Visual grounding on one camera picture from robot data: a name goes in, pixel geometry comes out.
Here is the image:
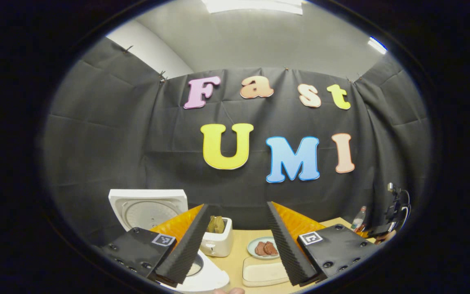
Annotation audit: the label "glass rice tray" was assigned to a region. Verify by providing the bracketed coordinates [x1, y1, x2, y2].
[242, 256, 291, 287]

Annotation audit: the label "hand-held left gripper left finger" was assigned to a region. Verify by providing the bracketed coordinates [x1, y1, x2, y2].
[98, 204, 210, 287]

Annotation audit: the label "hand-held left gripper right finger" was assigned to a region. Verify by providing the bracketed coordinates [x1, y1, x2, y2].
[266, 202, 381, 287]

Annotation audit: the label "large ceiling light panel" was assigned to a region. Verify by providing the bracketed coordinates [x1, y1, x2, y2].
[202, 0, 303, 15]

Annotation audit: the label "small ceiling light panel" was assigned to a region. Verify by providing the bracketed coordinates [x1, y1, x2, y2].
[368, 36, 388, 54]

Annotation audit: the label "white rice cooker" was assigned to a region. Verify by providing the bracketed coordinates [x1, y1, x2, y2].
[109, 189, 230, 293]

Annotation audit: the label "white toaster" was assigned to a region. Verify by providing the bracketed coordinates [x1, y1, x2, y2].
[200, 216, 234, 257]

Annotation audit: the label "clear plastic bottle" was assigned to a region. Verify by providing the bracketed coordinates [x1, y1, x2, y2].
[351, 206, 367, 232]

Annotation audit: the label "black backdrop cloth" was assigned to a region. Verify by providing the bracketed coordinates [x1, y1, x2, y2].
[43, 37, 431, 245]

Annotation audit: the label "pale blue plate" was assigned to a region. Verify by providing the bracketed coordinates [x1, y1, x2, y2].
[246, 236, 280, 260]

